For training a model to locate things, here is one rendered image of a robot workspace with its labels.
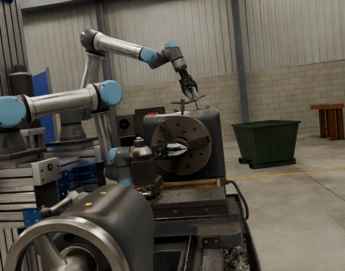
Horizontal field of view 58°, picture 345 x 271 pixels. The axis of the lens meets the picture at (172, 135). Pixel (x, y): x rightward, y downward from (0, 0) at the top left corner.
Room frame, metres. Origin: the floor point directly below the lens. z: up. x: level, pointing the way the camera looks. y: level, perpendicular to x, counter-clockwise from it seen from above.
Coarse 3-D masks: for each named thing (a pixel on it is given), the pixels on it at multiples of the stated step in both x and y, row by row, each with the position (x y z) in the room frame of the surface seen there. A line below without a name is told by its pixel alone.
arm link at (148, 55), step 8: (88, 32) 1.73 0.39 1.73; (96, 32) 1.72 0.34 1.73; (80, 40) 1.78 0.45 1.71; (88, 40) 1.72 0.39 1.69; (96, 40) 1.71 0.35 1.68; (104, 40) 1.70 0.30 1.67; (112, 40) 1.69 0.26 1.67; (120, 40) 1.70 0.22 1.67; (88, 48) 1.78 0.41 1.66; (96, 48) 1.74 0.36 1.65; (104, 48) 1.71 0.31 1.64; (112, 48) 1.69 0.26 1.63; (120, 48) 1.67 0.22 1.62; (128, 48) 1.66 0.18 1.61; (136, 48) 1.65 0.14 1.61; (144, 48) 1.62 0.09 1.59; (128, 56) 1.69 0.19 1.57; (136, 56) 1.66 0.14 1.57; (144, 56) 1.62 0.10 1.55; (152, 56) 1.61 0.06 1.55; (152, 64) 1.69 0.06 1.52
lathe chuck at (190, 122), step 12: (168, 120) 1.61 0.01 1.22; (180, 120) 1.60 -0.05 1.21; (192, 120) 1.60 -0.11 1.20; (156, 132) 1.62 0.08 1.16; (180, 132) 1.61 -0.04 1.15; (192, 132) 1.60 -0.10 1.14; (204, 132) 1.59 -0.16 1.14; (192, 156) 1.60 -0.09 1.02; (204, 156) 1.59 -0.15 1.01; (168, 168) 1.62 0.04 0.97; (180, 168) 1.61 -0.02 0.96; (192, 168) 1.60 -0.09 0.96
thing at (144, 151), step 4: (132, 148) 1.06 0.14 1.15; (136, 148) 1.05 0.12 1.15; (140, 148) 1.05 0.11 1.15; (144, 148) 1.05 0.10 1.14; (148, 148) 1.07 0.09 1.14; (132, 152) 1.05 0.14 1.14; (140, 152) 1.04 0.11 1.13; (144, 152) 1.04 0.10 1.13; (148, 152) 1.05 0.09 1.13; (132, 156) 1.04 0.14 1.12; (140, 156) 1.04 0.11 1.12
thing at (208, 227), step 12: (228, 204) 1.04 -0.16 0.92; (168, 216) 0.99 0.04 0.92; (180, 216) 0.97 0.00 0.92; (192, 216) 0.96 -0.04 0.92; (204, 216) 0.96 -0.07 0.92; (216, 216) 0.95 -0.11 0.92; (228, 216) 0.95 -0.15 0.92; (156, 228) 0.98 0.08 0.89; (168, 228) 0.97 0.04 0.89; (180, 228) 0.97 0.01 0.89; (192, 228) 0.96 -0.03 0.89; (204, 228) 0.91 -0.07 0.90; (216, 228) 0.90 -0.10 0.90; (228, 228) 0.89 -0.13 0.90; (240, 228) 0.88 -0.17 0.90; (204, 240) 0.85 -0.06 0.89; (216, 240) 0.85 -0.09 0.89; (228, 240) 0.85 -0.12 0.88; (240, 240) 0.85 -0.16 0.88
